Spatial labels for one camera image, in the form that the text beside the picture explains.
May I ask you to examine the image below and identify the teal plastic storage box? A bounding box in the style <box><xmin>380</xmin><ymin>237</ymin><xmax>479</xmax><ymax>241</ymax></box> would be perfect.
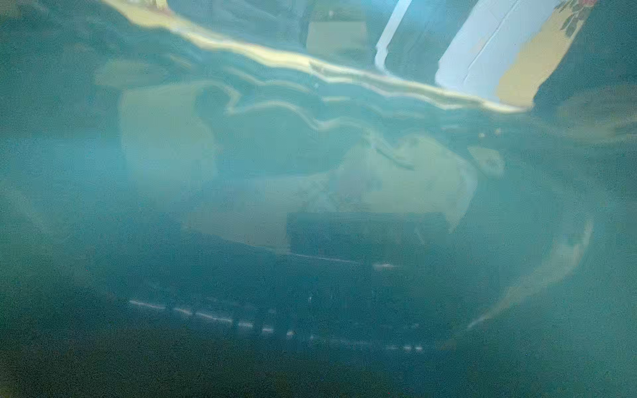
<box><xmin>1</xmin><ymin>1</ymin><xmax>636</xmax><ymax>397</ymax></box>

